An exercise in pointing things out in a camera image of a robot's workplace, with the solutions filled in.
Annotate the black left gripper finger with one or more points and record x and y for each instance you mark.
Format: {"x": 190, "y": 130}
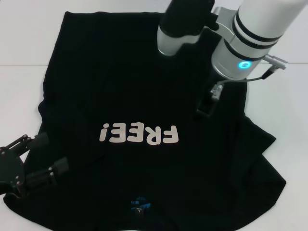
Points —
{"x": 41, "y": 140}
{"x": 48, "y": 175}

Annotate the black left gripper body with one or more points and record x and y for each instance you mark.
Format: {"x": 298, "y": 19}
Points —
{"x": 10, "y": 170}

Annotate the black shirt with FREE print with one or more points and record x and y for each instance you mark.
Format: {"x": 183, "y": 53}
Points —
{"x": 120, "y": 96}

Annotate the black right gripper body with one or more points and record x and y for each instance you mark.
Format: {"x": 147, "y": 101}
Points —
{"x": 207, "y": 106}

